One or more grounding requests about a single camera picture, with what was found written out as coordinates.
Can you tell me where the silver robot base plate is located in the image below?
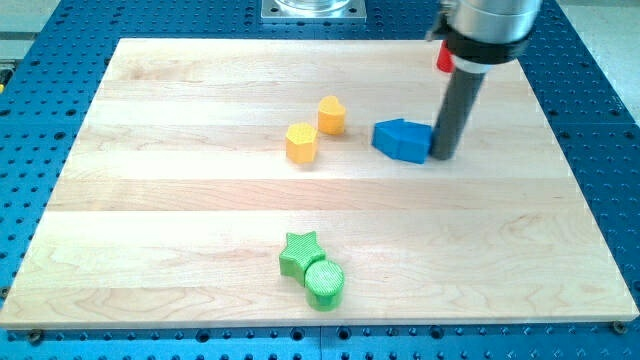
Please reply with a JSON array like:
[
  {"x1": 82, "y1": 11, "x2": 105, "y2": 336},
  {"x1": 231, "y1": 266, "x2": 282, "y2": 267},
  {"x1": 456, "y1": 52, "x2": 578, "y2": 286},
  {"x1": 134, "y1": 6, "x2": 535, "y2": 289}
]
[{"x1": 259, "y1": 0, "x2": 367, "y2": 23}]

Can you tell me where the wooden board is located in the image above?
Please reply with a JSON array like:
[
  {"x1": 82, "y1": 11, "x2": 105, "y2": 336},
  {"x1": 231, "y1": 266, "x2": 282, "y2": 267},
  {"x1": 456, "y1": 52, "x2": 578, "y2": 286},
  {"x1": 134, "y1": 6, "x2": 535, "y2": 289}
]
[{"x1": 1, "y1": 39, "x2": 638, "y2": 329}]

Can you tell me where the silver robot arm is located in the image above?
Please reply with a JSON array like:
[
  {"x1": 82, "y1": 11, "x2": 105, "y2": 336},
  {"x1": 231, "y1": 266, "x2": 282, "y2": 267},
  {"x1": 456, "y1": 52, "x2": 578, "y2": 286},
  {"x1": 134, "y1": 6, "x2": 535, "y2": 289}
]
[{"x1": 425, "y1": 0, "x2": 542, "y2": 74}]

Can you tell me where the blue arrow-shaped block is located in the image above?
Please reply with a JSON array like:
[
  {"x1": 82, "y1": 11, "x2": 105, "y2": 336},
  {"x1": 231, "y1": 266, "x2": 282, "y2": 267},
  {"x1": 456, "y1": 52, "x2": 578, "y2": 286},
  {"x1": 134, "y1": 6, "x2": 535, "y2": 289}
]
[{"x1": 371, "y1": 118, "x2": 432, "y2": 164}]

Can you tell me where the blue perforated table plate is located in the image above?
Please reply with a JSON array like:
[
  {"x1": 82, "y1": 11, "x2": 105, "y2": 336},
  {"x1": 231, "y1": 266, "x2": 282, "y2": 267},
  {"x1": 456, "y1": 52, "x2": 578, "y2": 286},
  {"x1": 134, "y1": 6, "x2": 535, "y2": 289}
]
[{"x1": 1, "y1": 1, "x2": 639, "y2": 359}]

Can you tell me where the yellow hexagon block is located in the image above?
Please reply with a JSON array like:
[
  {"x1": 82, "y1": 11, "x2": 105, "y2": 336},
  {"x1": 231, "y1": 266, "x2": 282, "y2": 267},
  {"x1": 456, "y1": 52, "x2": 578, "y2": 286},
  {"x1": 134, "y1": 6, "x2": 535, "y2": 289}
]
[{"x1": 285, "y1": 123, "x2": 318, "y2": 164}]

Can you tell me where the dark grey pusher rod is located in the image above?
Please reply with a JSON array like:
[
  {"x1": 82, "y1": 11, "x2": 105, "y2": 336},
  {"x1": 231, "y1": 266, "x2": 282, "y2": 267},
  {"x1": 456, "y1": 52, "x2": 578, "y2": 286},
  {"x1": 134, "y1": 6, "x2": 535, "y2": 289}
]
[{"x1": 430, "y1": 68, "x2": 485, "y2": 160}]

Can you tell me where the green star block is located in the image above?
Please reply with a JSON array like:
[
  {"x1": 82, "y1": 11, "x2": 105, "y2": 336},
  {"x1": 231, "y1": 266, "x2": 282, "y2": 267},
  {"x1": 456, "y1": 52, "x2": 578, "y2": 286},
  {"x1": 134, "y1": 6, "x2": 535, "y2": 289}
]
[{"x1": 279, "y1": 231, "x2": 326, "y2": 286}]

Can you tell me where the yellow heart block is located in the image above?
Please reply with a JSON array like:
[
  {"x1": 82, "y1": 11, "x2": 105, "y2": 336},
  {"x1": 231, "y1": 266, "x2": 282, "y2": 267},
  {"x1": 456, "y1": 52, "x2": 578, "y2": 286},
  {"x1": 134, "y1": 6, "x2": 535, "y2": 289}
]
[{"x1": 317, "y1": 95, "x2": 346, "y2": 135}]

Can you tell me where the red block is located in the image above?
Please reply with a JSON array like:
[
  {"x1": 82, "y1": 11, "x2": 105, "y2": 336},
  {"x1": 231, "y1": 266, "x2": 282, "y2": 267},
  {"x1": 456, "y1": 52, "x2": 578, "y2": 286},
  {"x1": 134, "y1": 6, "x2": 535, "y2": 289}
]
[{"x1": 436, "y1": 40, "x2": 455, "y2": 74}]

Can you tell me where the green cylinder block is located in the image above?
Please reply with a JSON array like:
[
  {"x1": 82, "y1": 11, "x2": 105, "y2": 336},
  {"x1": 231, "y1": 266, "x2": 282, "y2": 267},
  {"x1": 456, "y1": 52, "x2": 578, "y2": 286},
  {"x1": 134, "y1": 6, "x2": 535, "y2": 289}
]
[{"x1": 305, "y1": 260, "x2": 345, "y2": 311}]

